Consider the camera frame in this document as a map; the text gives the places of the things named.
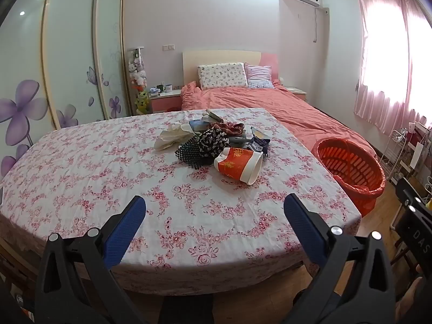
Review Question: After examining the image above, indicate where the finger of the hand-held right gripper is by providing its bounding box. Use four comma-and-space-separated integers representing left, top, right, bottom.
396, 177, 427, 215

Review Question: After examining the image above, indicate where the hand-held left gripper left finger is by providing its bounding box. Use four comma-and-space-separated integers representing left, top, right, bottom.
35, 196, 147, 324

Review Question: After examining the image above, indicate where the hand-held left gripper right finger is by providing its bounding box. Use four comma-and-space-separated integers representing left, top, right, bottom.
283, 194, 397, 324

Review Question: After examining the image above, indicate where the orange plastic basket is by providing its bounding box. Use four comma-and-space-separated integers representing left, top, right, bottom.
312, 138, 386, 217

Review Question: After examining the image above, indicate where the dark blue dotted sock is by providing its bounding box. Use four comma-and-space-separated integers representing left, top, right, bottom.
252, 137, 271, 158

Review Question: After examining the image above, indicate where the orange and white paper cup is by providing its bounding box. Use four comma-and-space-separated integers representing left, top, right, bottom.
214, 147, 264, 185

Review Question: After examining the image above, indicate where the black mesh bag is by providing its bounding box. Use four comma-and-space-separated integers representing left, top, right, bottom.
175, 135, 217, 170

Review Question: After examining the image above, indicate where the cream white sock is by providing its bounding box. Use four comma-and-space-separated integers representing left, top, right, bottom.
154, 124, 196, 151

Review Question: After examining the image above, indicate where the red patterned cloth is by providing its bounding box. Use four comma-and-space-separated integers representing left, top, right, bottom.
211, 122, 245, 138

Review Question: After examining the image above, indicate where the black floral cloth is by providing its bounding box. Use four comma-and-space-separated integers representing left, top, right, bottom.
197, 126, 231, 157

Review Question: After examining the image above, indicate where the blue tissue pack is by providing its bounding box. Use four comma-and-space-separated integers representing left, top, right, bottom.
188, 119, 212, 132

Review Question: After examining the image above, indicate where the white plastic wrapper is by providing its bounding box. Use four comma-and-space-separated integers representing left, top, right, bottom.
202, 109, 223, 124

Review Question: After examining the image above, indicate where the person's right hand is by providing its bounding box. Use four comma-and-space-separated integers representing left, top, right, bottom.
395, 276, 423, 324

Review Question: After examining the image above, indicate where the pink floral tablecloth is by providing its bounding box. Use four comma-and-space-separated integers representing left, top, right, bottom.
0, 108, 362, 296

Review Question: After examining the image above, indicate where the wooden table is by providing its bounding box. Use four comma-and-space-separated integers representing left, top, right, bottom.
0, 236, 41, 308

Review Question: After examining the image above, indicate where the pink curtain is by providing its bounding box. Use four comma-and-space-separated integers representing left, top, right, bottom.
353, 0, 432, 136

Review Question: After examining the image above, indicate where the pink bed duvet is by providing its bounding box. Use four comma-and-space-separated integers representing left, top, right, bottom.
180, 80, 376, 163

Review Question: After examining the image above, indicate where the green frog plush toy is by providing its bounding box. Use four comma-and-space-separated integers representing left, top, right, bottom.
135, 91, 150, 114

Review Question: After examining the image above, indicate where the pink and white nightstand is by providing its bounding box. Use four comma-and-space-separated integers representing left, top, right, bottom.
148, 89, 183, 113

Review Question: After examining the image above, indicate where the small white nightstand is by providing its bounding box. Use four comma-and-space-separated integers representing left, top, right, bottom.
287, 86, 308, 102

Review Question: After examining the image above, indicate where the pink striped pillow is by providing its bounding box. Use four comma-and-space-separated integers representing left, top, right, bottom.
245, 62, 275, 89

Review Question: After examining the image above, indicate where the clear tube of plush toys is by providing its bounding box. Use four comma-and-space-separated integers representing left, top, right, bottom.
128, 46, 148, 92

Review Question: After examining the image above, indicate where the floral print pillow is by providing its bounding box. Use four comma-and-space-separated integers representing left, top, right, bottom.
197, 62, 248, 90

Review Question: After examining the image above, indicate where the flower print sliding wardrobe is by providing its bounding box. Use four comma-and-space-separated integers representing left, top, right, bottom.
0, 0, 132, 179

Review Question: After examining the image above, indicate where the beige and pink headboard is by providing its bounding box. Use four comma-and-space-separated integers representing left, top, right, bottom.
182, 50, 279, 88

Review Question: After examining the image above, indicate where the white wire rack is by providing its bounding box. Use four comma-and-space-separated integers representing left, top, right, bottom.
380, 128, 410, 183

